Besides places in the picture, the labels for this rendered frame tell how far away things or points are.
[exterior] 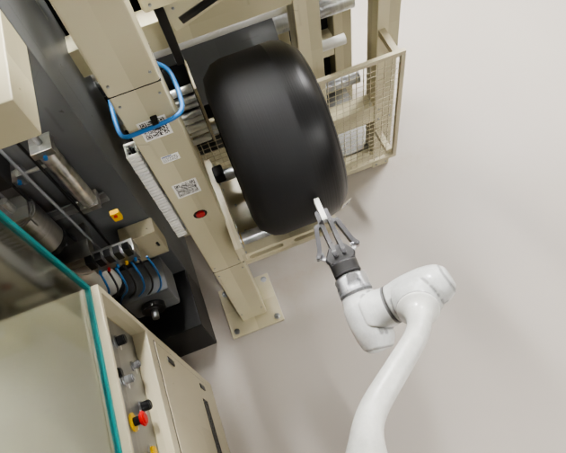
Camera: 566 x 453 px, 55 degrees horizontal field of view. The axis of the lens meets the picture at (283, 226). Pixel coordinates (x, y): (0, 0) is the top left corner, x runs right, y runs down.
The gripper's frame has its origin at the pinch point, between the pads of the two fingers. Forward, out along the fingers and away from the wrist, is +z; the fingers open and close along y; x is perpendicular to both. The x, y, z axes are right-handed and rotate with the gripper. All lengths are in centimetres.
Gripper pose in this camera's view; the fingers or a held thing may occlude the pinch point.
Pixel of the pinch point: (320, 210)
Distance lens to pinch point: 153.8
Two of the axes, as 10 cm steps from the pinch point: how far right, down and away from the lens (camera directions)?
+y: -9.3, 3.5, -0.6
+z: -3.5, -8.7, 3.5
